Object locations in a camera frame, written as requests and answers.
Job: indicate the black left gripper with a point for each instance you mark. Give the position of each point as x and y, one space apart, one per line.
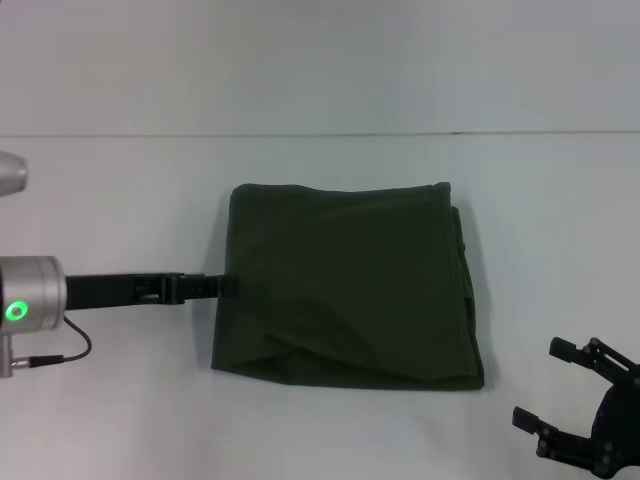
115 291

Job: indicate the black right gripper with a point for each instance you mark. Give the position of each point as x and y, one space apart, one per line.
617 420

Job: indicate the dark green shirt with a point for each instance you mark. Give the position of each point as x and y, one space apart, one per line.
345 285

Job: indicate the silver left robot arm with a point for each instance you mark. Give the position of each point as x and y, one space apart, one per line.
27 280

